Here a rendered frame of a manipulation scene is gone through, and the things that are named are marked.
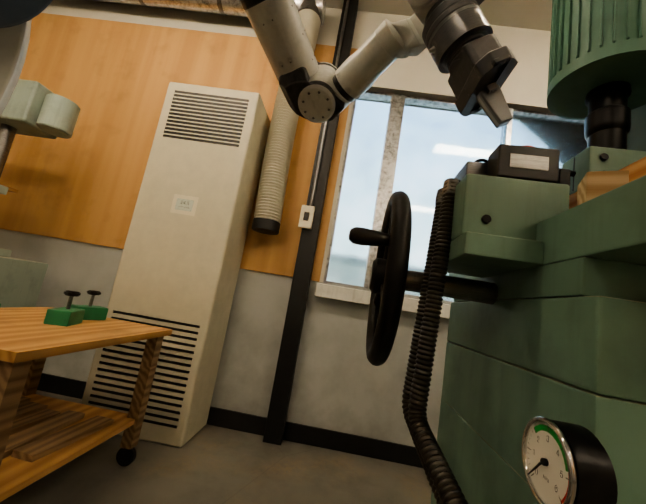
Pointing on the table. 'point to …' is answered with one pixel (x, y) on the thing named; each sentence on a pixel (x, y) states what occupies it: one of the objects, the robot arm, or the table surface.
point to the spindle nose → (608, 115)
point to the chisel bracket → (593, 157)
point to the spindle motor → (602, 52)
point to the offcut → (592, 182)
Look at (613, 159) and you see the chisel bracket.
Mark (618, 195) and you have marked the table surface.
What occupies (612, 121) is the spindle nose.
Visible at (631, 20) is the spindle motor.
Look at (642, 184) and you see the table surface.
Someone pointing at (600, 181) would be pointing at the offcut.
